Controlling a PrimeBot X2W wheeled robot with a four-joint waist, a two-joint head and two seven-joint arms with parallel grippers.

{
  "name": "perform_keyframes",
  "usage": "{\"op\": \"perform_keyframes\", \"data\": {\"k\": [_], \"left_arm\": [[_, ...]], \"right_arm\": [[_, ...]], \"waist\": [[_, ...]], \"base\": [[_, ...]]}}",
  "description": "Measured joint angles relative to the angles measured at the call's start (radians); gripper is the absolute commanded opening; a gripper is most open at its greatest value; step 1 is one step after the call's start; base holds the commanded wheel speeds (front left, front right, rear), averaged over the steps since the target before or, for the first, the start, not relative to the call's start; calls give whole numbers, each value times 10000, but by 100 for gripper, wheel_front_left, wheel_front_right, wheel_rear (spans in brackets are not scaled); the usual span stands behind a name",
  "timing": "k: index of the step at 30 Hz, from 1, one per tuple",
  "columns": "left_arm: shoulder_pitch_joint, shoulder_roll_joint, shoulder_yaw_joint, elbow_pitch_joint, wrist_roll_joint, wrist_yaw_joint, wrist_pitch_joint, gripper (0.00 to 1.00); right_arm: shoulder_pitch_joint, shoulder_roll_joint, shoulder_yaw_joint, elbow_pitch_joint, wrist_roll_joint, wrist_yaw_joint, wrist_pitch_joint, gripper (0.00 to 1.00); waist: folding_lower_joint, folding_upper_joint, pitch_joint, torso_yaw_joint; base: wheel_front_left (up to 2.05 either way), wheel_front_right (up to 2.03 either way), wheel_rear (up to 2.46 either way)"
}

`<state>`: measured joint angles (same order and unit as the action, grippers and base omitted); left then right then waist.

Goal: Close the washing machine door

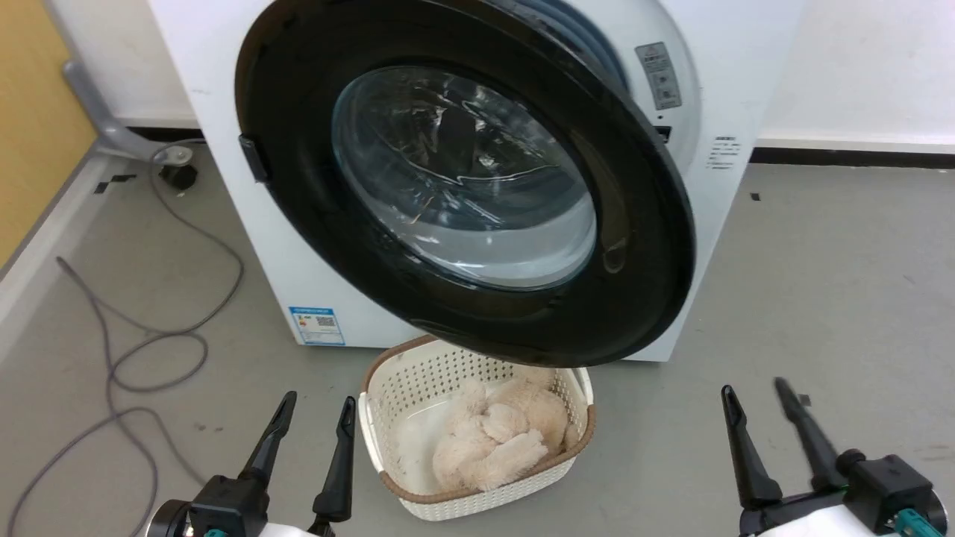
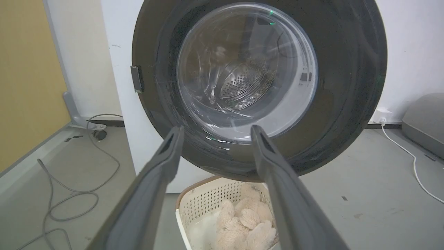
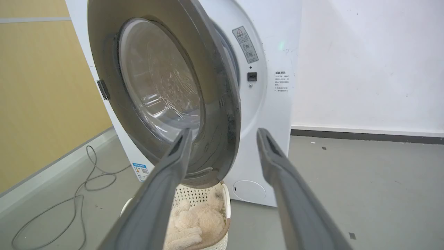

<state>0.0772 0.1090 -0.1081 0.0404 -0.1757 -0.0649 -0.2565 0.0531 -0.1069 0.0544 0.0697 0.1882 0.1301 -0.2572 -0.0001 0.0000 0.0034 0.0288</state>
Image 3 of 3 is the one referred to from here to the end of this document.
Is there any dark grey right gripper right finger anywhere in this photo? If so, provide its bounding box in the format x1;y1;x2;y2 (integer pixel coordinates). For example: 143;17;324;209
256;128;353;250

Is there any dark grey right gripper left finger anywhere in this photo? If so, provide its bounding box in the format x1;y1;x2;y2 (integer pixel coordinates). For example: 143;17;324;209
97;128;193;250

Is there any white washing machine body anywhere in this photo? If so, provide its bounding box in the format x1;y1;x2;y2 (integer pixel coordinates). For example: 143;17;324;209
65;0;303;207

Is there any grey round washing machine door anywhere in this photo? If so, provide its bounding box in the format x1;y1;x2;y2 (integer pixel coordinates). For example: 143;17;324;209
87;0;241;189

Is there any beige fluffy towel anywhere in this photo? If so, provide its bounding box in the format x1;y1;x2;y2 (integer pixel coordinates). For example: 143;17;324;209
163;187;225;250

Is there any white perforated laundry basket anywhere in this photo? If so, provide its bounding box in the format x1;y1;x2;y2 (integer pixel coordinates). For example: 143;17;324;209
120;181;231;250

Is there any grey power cable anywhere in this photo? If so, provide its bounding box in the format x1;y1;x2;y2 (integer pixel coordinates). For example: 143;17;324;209
11;145;131;250

